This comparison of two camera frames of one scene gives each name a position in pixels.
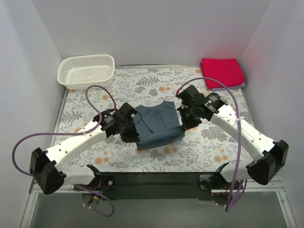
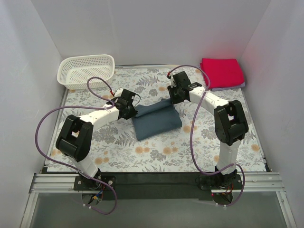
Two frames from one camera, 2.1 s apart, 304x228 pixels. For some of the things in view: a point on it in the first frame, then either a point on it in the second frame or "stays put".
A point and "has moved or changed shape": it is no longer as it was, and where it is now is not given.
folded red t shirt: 227,70 stays put
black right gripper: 186,119 to 174,95
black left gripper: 130,133 to 130,112
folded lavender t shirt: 242,84 stays put
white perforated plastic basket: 79,72 stays put
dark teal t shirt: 157,125 has moved or changed shape
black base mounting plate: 153,186 stays put
